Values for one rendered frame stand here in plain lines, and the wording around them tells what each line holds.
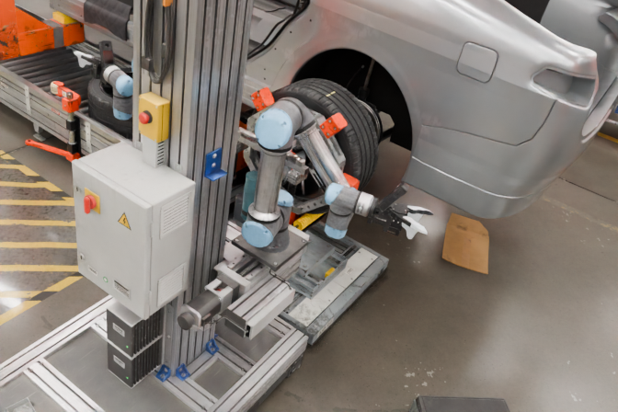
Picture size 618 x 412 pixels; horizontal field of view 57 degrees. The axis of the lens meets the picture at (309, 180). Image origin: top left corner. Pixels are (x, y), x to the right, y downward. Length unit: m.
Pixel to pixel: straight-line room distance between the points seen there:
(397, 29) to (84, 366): 2.02
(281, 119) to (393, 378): 1.66
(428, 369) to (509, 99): 1.41
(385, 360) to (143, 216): 1.73
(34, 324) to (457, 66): 2.33
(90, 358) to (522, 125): 2.11
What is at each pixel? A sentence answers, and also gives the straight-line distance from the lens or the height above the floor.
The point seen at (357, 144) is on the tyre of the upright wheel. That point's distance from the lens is 2.67.
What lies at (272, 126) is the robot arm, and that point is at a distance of 1.81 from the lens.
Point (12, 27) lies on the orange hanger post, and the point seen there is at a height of 0.74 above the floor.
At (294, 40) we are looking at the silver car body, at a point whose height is 1.23.
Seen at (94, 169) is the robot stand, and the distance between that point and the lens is 1.91.
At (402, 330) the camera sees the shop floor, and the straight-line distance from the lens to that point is 3.28.
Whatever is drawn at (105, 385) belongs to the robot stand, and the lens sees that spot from 2.59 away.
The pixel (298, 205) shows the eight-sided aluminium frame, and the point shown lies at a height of 0.62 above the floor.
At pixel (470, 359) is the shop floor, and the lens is 3.30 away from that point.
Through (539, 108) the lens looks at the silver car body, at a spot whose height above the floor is 1.37.
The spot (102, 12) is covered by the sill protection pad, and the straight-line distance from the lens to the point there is 4.25.
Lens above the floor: 2.27
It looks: 32 degrees down
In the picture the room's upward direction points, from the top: 12 degrees clockwise
